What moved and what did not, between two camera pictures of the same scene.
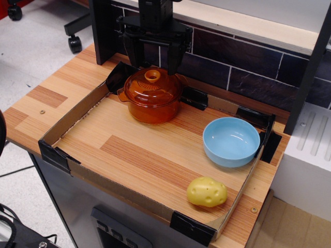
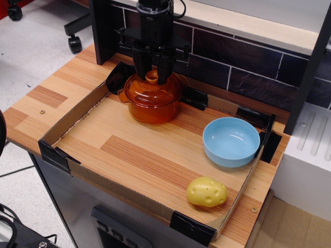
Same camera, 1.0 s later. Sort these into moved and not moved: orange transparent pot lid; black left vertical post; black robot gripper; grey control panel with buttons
Moved: black robot gripper
Not moved: black left vertical post; orange transparent pot lid; grey control panel with buttons
